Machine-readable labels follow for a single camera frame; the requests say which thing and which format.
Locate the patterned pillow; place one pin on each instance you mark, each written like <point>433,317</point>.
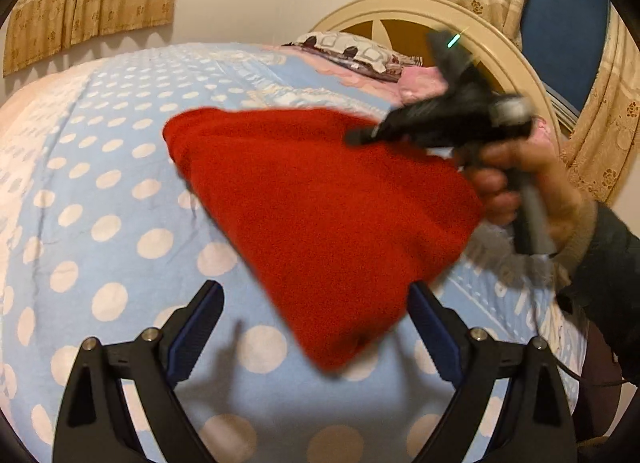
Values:
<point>350,50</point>

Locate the blue polka dot blanket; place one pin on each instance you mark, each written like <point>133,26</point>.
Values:
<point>125,193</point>

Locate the red knit sweater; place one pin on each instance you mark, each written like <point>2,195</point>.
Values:
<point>325,218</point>

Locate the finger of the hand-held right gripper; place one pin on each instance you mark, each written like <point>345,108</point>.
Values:
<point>375,134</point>

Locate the person's right forearm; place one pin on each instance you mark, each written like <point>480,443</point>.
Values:
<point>610,273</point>

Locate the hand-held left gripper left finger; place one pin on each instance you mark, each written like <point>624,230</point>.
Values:
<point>200,323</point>

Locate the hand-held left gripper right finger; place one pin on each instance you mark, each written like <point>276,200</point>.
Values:
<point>435,333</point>

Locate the person's right hand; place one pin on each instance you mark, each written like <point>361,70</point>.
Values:
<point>560,193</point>

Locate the cream arched headboard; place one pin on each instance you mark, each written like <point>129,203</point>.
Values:
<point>400,5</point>

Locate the dark window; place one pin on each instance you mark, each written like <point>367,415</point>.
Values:
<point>565,28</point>

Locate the pink pillow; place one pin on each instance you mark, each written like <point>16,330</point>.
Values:
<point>422,83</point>

